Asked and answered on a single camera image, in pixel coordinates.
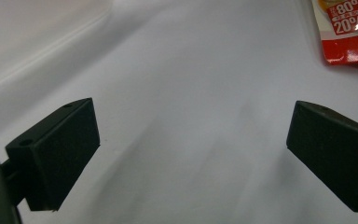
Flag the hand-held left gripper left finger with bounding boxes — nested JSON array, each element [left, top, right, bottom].
[[0, 97, 102, 213]]

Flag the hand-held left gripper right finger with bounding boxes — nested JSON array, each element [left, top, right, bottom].
[[285, 100, 358, 214]]

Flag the beige red snack packet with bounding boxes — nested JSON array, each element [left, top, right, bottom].
[[310, 0, 358, 74]]

